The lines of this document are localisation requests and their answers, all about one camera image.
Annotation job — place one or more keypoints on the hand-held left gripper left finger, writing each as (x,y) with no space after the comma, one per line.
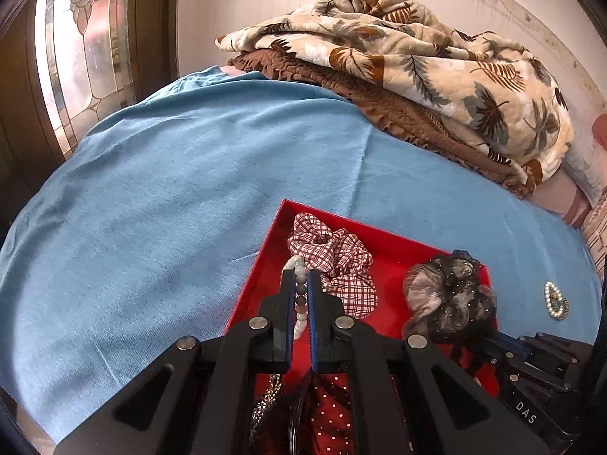
(287,322)

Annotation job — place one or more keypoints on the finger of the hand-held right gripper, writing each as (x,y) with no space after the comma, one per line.
(505,345)

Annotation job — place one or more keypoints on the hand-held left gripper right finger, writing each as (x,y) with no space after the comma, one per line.
(314,322)

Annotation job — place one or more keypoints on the red white plaid scrunchie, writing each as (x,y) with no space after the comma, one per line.
(346,260)

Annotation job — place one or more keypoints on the black sheer organza scrunchie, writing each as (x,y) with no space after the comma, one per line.
(450,298)

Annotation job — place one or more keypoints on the black claw hair clip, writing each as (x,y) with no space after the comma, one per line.
(299,412)

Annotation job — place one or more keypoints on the red tray box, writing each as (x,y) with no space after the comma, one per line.
(389,265)

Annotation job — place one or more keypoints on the red polka dot scrunchie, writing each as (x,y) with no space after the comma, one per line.
(332,417)

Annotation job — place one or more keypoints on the small pearl rimmed clip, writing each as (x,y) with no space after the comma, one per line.
(556,299)

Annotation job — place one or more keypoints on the striped floral pillow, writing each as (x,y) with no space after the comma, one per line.
(596,232)

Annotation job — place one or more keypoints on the pink bed sheet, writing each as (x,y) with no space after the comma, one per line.
(574,204)

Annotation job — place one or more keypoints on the blue cloth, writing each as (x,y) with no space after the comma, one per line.
(166,199)

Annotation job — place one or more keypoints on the brown quilted blanket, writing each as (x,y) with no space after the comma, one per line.
(403,113)

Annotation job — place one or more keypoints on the leaf print cream quilt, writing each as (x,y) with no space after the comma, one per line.
(427,66)

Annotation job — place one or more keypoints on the stained glass window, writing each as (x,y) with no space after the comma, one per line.
(80,47)

